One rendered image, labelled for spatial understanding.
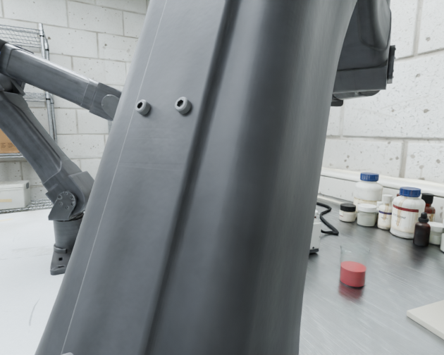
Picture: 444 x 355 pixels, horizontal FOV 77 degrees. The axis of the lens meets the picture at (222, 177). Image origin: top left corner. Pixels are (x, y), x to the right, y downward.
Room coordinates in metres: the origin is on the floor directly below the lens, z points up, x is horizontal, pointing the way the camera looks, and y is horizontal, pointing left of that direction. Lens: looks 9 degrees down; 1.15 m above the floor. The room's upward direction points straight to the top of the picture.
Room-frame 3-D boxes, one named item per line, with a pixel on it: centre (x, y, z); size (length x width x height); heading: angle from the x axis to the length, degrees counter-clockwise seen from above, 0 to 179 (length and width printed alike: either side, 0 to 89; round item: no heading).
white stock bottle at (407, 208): (0.64, -0.44, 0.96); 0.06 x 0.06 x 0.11
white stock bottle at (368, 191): (0.78, -0.42, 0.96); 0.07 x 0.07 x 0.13
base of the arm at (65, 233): (0.55, 0.31, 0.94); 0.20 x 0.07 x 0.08; 27
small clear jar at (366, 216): (0.72, -0.39, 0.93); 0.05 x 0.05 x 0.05
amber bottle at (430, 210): (0.66, -0.50, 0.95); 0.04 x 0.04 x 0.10
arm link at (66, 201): (0.55, 0.30, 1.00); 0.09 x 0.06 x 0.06; 178
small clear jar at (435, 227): (0.60, -0.48, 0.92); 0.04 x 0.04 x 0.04
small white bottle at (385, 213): (0.69, -0.42, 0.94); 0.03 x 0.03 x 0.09
